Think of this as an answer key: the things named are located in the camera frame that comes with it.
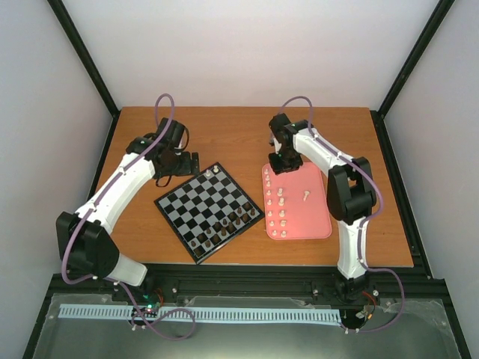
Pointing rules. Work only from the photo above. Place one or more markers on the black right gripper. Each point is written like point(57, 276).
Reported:
point(279, 169)

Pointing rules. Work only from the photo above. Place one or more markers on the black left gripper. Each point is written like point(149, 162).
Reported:
point(186, 168)

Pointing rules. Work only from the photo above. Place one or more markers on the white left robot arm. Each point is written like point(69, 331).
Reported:
point(85, 236)

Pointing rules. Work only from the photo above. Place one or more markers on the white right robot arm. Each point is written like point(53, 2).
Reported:
point(351, 194)

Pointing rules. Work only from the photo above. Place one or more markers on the pink plastic tray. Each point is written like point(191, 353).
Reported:
point(308, 219)

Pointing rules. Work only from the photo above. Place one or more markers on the black and silver chessboard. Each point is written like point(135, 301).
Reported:
point(197, 209)

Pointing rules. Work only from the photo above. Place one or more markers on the light blue cable duct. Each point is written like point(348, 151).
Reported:
point(209, 315)

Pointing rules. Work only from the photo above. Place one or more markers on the black aluminium frame post left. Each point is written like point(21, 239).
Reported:
point(66, 22)

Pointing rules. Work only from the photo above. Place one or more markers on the black aluminium frame post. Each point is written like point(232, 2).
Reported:
point(66, 22)
point(428, 32)

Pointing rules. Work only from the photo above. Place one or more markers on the black aluminium frame post right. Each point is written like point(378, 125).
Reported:
point(428, 32)

